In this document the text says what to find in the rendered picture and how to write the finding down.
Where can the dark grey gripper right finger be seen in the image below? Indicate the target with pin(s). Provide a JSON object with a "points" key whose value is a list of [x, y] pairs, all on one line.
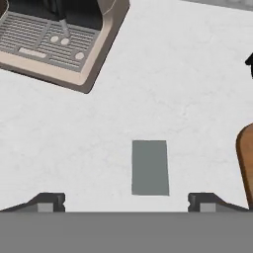
{"points": [[204, 201]]}

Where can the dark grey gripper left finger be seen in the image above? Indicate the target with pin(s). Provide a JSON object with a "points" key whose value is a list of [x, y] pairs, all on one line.
{"points": [[49, 201]]}

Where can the brown wooden cutting board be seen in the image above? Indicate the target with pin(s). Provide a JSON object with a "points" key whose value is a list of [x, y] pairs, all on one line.
{"points": [[246, 158]]}

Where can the grey rectangular sponge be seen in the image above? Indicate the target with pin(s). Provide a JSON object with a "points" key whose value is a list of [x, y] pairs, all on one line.
{"points": [[150, 168]]}

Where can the black object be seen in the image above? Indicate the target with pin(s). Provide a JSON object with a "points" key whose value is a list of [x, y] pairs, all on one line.
{"points": [[250, 64]]}

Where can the beige espresso coffee machine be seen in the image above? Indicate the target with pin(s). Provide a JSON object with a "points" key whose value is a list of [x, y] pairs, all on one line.
{"points": [[56, 39]]}

